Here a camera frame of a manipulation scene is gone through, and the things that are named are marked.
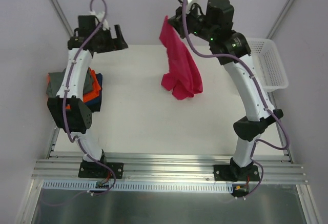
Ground pink t shirt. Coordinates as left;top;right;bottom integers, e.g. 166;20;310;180
159;16;203;100

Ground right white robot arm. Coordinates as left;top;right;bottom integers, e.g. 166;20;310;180
169;0;283;180

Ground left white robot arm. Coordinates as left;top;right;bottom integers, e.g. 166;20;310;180
47;12;128;177

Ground orange t shirt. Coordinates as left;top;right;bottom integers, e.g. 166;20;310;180
47;70;103;111

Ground blue t shirt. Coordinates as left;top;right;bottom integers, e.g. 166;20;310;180
86;73;103;107

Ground black t shirt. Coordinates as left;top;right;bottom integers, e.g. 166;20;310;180
86;101;101;112

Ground white plastic basket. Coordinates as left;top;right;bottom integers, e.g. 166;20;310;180
247;37;289;93

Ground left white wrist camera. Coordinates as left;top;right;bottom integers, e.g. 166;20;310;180
89;10;110;30

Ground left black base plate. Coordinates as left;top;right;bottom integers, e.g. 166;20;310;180
78;160;124;179

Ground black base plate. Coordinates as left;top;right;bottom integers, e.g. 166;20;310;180
213;164;260;182
78;160;124;179

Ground aluminium rail frame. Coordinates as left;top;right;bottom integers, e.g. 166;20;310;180
31;44;308;184

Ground white slotted cable duct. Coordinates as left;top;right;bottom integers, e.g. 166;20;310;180
43;180;233;194

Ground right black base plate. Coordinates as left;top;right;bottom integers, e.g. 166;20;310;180
213;164;260;182

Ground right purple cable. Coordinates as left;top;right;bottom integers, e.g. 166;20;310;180
180;0;291;196

